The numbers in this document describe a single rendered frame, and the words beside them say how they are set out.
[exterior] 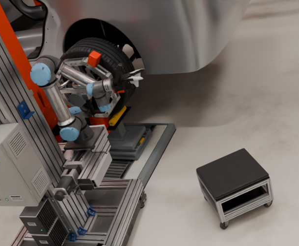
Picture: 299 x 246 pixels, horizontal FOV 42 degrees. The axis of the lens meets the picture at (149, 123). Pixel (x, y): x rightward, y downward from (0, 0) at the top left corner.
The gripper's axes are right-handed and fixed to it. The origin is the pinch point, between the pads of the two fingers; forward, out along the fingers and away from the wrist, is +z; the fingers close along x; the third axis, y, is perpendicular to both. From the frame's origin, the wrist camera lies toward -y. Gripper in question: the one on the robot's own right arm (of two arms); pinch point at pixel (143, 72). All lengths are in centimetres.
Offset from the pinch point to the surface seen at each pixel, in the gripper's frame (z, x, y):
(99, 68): -46, -75, 12
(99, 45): -43, -90, -3
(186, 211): -3, -23, 122
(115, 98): -41, -72, 38
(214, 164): 25, -25, 87
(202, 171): 16, -21, 88
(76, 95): -67, -66, 26
